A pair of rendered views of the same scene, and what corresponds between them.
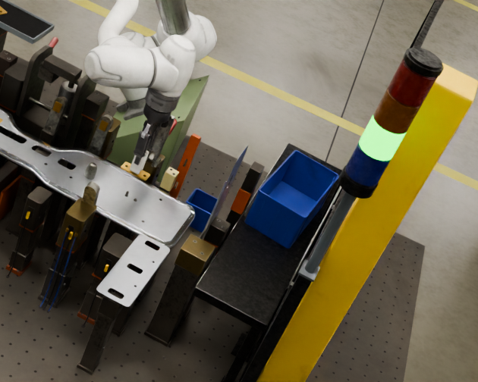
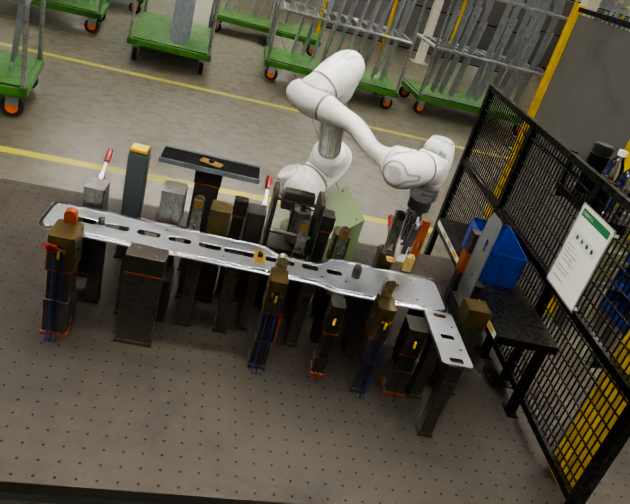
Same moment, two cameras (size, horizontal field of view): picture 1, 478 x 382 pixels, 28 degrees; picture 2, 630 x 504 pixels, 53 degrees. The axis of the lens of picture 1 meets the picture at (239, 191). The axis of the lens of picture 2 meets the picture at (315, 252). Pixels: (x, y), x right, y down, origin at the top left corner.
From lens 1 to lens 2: 1.38 m
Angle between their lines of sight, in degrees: 16
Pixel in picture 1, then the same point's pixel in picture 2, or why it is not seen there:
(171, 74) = (444, 167)
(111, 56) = (411, 160)
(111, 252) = (418, 330)
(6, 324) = (346, 420)
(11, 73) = (253, 212)
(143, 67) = (430, 165)
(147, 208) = (410, 289)
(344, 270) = not seen: outside the picture
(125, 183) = (380, 275)
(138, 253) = (438, 324)
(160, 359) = (458, 406)
